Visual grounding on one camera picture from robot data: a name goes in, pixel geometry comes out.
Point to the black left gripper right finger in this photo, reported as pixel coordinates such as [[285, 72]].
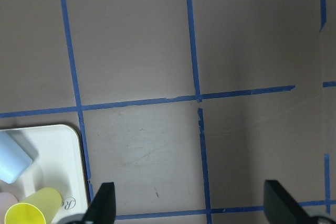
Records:
[[280, 206]]

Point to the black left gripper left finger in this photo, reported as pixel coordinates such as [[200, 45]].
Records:
[[103, 207]]

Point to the light blue cup far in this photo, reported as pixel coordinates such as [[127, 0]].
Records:
[[14, 160]]

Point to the yellow plastic cup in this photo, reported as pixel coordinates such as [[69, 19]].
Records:
[[39, 207]]

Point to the pink plastic cup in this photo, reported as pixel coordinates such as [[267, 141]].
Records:
[[6, 201]]

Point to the cream plastic tray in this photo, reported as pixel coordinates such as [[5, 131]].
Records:
[[57, 163]]

